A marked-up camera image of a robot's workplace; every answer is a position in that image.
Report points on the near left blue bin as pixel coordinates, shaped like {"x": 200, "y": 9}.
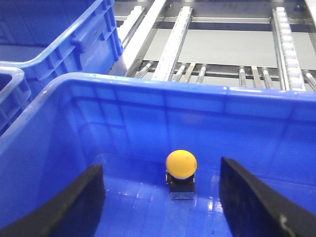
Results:
{"x": 15, "y": 95}

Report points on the blue bin at left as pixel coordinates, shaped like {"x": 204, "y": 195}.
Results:
{"x": 46, "y": 38}

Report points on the metal rack frame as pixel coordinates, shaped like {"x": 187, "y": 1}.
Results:
{"x": 246, "y": 43}

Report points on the large blue plastic bin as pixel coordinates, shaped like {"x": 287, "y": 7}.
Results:
{"x": 130, "y": 126}

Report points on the yellow push button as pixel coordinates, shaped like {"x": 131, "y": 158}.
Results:
{"x": 181, "y": 167}

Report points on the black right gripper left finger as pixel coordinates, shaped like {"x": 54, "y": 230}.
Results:
{"x": 74, "y": 212}

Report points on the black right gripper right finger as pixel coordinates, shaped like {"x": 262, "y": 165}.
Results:
{"x": 253, "y": 209}

